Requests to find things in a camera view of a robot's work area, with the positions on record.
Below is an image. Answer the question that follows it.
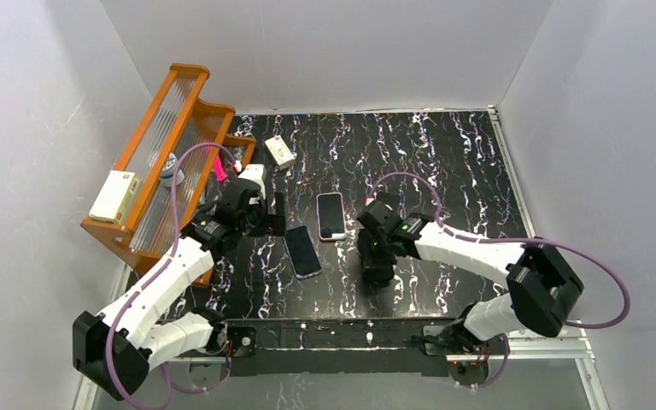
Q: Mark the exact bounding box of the blue smartphone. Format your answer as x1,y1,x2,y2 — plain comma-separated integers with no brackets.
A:
284,225,322,280

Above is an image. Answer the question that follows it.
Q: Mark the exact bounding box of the black phone case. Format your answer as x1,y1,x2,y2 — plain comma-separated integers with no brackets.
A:
360,259,395,287

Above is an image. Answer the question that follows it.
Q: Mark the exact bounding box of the dark smartphone with light rim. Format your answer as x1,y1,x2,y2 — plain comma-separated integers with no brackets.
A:
318,194,346,241

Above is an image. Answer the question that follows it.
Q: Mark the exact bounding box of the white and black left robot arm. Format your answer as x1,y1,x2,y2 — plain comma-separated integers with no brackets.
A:
72,178,286,408

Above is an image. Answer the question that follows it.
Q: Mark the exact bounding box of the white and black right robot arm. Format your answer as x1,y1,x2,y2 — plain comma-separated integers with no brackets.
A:
357,200,583,347

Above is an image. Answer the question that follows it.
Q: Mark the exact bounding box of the pink marker pen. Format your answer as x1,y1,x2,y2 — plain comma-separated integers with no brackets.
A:
213,156,227,183

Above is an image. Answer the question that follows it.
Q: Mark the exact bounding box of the small white carton box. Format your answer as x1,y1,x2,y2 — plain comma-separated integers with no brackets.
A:
264,135,296,170

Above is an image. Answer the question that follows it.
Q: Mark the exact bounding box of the orange wooden shelf rack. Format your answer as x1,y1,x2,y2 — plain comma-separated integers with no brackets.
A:
81,63,256,276

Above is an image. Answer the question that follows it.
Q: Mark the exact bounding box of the white and blue tape roll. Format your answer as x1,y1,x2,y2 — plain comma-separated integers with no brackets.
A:
159,153,185,187

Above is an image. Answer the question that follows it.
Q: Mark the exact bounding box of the white and green box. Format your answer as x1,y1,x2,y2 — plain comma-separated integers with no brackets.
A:
88,170,140,225

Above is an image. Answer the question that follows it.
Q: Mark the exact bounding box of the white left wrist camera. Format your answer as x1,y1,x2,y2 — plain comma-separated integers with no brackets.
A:
238,164,266,198

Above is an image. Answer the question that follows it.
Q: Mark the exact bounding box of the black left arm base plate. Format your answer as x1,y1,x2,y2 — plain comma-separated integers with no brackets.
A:
189,322,258,386

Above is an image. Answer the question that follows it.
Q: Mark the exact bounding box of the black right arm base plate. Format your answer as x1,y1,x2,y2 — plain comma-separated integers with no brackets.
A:
421,323,512,387

